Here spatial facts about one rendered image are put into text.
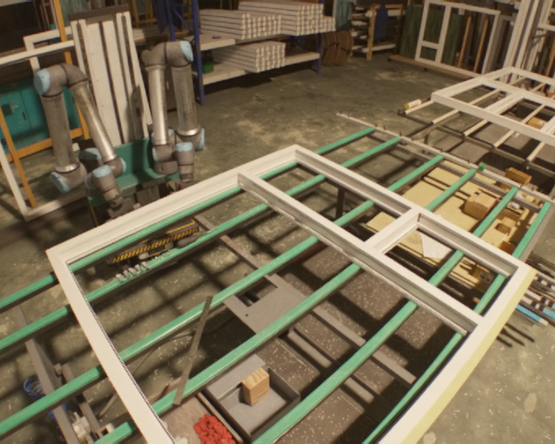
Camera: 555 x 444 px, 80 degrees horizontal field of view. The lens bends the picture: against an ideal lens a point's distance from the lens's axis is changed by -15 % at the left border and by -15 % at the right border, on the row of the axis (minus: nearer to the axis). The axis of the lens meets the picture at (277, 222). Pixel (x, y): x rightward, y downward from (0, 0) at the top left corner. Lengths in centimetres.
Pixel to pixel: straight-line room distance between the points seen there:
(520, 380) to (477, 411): 38
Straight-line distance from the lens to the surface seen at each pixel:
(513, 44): 741
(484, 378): 251
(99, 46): 247
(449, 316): 147
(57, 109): 214
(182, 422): 149
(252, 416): 147
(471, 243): 178
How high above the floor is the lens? 193
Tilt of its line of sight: 37 degrees down
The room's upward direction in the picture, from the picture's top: straight up
